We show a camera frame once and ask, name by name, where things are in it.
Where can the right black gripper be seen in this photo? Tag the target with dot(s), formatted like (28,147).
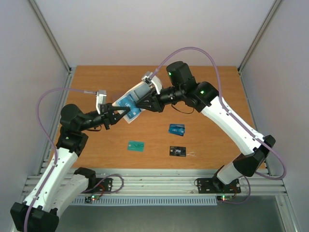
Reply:
(156,101)

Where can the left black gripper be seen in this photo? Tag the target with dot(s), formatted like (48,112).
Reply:
(108,109)

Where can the beige card holder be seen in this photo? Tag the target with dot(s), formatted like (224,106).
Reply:
(138,91)

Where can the teal credit card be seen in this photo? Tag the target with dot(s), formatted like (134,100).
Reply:
(135,146)

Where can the light blue credit card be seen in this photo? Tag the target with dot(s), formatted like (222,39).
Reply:
(175,129)

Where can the black VIP credit card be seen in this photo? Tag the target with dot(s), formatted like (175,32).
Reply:
(177,151)

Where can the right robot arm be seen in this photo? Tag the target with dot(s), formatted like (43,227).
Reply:
(204,98)

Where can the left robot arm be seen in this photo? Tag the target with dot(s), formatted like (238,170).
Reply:
(43,207)

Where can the brown card holder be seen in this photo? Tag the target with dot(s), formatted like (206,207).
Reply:
(116,96)

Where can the left circuit board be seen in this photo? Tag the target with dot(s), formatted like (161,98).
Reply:
(91,199)

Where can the circuit board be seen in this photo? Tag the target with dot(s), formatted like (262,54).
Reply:
(225,198)
(91,199)

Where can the right circuit board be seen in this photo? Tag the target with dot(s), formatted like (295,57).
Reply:
(225,198)

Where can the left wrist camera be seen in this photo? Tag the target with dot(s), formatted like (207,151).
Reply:
(100,100)

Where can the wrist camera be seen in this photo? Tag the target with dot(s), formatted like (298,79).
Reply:
(100,100)
(153,81)

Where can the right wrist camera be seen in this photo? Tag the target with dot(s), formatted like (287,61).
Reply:
(153,81)

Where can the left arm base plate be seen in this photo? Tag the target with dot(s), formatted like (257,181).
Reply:
(105,185)

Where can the aluminium rail frame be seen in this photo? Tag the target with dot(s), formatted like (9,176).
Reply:
(155,182)

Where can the grey slotted cable duct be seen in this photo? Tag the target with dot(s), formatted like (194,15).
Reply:
(149,201)

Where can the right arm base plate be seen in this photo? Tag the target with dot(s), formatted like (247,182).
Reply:
(206,186)

